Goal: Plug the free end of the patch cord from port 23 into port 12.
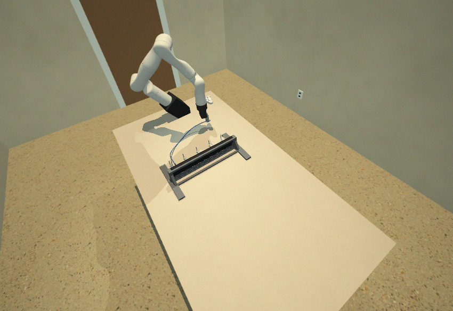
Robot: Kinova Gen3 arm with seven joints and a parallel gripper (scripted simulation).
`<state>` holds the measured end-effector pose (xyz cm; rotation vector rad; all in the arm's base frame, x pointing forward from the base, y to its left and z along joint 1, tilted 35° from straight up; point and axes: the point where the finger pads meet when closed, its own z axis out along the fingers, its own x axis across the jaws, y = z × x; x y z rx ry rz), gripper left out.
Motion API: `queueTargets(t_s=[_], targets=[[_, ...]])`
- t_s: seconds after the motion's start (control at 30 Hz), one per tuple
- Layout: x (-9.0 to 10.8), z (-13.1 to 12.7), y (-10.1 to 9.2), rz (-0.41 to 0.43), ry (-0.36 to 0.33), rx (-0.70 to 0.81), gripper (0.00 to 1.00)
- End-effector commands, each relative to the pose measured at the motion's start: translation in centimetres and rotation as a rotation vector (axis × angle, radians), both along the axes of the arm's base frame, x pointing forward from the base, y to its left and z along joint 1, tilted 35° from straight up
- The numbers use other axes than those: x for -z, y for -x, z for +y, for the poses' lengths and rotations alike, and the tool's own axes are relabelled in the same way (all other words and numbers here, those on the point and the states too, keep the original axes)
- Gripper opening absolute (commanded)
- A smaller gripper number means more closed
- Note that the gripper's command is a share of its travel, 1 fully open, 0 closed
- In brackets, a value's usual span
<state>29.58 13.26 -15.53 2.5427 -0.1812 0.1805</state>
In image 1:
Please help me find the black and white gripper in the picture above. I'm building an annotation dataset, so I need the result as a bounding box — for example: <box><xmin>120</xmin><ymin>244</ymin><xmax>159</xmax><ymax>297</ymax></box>
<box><xmin>195</xmin><ymin>96</ymin><xmax>213</xmax><ymax>122</ymax></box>

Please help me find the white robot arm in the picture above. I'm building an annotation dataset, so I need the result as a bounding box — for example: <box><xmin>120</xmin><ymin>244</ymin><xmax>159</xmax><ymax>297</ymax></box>
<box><xmin>130</xmin><ymin>34</ymin><xmax>205</xmax><ymax>107</ymax></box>

